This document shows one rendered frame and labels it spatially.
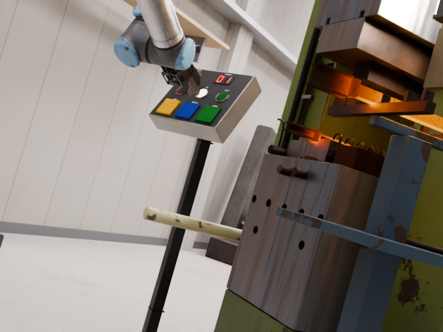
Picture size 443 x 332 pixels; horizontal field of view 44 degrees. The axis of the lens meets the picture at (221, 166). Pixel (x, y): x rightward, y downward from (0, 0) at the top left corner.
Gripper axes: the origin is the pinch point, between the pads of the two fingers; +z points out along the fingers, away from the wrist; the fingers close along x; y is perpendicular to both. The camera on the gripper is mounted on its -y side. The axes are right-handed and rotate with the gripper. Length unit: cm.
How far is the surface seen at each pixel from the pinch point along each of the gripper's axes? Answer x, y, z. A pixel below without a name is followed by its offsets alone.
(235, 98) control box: 5.9, -9.0, 11.0
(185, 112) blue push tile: -9.6, 2.1, 10.3
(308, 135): 45.9, 5.7, 5.3
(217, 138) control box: 5.5, 6.2, 16.4
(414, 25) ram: 64, -34, -5
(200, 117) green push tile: -1.4, 3.2, 10.3
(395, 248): 98, 53, -30
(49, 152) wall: -236, -23, 123
